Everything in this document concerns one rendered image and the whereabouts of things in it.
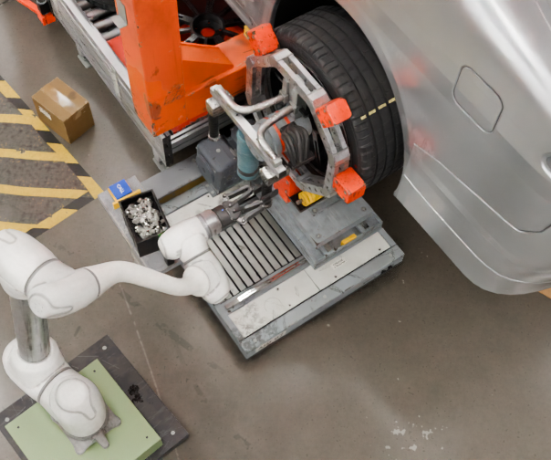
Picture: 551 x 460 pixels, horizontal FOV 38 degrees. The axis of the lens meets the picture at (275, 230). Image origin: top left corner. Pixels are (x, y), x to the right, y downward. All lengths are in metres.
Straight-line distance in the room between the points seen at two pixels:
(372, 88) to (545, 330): 1.48
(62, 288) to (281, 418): 1.36
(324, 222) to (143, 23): 1.17
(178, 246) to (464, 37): 1.10
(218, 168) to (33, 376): 1.15
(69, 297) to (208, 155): 1.31
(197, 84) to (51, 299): 1.31
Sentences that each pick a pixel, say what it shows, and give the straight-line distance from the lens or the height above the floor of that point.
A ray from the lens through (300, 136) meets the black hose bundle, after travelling 2.62.
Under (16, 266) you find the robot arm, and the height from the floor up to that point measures 1.20.
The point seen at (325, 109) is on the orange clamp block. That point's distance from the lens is 2.56.
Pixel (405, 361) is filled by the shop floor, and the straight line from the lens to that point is 3.43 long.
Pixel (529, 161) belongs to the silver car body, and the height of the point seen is 1.44.
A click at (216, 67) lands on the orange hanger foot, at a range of 3.20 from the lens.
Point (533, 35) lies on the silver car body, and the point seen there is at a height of 1.70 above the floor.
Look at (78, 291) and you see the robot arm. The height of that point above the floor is 1.17.
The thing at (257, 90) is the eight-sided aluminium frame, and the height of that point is 0.78.
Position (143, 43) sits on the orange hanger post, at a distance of 2.85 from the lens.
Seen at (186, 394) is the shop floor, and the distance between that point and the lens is 3.32.
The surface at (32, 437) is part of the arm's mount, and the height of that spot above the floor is 0.38.
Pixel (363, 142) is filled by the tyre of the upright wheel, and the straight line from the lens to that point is 2.66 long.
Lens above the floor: 3.16
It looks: 61 degrees down
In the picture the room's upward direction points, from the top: 5 degrees clockwise
